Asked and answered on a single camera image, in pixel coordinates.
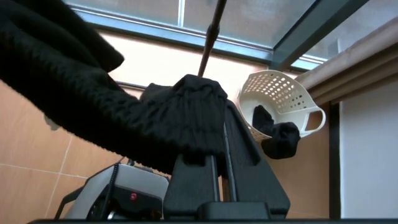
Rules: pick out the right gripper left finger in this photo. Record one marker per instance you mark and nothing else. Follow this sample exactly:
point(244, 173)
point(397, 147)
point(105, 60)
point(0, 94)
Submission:
point(186, 186)

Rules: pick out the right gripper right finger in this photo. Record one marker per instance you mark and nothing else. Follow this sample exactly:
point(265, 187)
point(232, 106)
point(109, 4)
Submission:
point(258, 186)

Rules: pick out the black shorts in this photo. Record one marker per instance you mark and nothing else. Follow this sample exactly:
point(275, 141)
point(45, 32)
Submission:
point(93, 102)

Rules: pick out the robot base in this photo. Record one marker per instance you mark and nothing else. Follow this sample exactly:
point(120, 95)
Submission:
point(140, 183)

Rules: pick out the white laundry basket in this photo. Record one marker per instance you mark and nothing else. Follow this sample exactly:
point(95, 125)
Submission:
point(280, 90)

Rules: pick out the black clothes rack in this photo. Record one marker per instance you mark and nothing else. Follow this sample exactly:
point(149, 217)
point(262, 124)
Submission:
point(211, 34)

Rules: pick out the black garment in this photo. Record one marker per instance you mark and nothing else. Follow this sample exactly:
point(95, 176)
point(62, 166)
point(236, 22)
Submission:
point(283, 140)

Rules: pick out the beige curtain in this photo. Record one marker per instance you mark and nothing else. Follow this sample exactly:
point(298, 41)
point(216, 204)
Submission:
point(357, 71)

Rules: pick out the window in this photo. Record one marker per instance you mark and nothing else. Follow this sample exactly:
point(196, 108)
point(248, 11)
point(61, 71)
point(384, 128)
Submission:
point(248, 21)

